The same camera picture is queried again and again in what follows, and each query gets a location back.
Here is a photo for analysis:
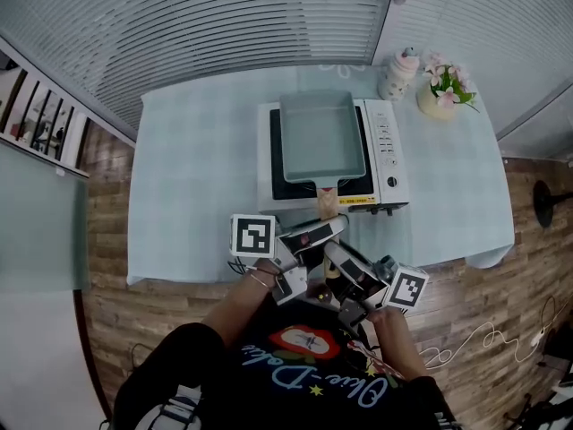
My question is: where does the frosted glass partition panel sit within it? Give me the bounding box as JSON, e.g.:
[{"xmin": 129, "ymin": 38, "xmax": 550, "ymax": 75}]
[{"xmin": 0, "ymin": 141, "xmax": 91, "ymax": 294}]

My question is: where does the person's black star-print shoe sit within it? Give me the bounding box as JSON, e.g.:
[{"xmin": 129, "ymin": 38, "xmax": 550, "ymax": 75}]
[{"xmin": 311, "ymin": 279, "xmax": 337, "ymax": 306}]

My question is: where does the white black-banded shoulder strap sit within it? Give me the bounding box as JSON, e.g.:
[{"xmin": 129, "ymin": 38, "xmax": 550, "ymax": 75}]
[{"xmin": 146, "ymin": 385, "xmax": 203, "ymax": 430}]

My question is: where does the black office chair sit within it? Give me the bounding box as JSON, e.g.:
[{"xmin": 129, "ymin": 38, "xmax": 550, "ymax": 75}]
[{"xmin": 501, "ymin": 391, "xmax": 573, "ymax": 430}]

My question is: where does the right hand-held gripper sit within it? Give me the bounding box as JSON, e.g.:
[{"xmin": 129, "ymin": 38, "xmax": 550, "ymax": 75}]
[{"xmin": 322, "ymin": 240, "xmax": 431, "ymax": 330}]

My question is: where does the person's left forearm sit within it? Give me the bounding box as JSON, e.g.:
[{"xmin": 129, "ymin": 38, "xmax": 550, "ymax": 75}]
[{"xmin": 200, "ymin": 257, "xmax": 287, "ymax": 349}]

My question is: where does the grey square pan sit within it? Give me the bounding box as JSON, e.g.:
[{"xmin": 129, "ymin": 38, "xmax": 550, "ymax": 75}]
[{"xmin": 278, "ymin": 90, "xmax": 369, "ymax": 221}]

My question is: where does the thin wrist bracelet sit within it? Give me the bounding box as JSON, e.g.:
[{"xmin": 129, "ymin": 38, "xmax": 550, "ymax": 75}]
[{"xmin": 248, "ymin": 267, "xmax": 276, "ymax": 290}]

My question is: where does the cream pot with pink flowers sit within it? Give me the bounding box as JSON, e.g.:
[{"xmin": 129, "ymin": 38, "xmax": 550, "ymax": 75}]
[{"xmin": 415, "ymin": 51, "xmax": 482, "ymax": 122}]

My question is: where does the round black side table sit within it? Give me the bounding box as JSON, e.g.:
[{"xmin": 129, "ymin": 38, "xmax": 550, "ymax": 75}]
[{"xmin": 532, "ymin": 179, "xmax": 573, "ymax": 229}]

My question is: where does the table with light blue cloth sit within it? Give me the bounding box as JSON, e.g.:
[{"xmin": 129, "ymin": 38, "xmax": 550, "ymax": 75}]
[{"xmin": 126, "ymin": 63, "xmax": 517, "ymax": 287}]

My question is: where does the person's black printed t-shirt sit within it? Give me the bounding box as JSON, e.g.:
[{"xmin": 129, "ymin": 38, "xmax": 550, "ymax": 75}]
[{"xmin": 114, "ymin": 300, "xmax": 458, "ymax": 430}]

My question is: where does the white patterned lidded jar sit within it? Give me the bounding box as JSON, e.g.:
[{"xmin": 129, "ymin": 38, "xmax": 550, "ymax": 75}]
[{"xmin": 377, "ymin": 47, "xmax": 423, "ymax": 103}]

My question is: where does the person's right forearm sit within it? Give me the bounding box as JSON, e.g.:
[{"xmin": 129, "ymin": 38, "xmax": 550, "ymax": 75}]
[{"xmin": 370, "ymin": 306, "xmax": 432, "ymax": 381}]

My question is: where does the white portable gas stove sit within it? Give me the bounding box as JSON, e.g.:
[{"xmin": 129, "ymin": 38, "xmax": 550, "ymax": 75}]
[{"xmin": 256, "ymin": 99, "xmax": 411, "ymax": 218}]

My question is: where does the white floor cable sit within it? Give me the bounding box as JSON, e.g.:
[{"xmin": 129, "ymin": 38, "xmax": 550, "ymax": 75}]
[{"xmin": 418, "ymin": 319, "xmax": 557, "ymax": 372}]

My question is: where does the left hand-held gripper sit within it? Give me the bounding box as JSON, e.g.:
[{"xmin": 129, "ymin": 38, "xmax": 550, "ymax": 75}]
[{"xmin": 228, "ymin": 213, "xmax": 350, "ymax": 307}]

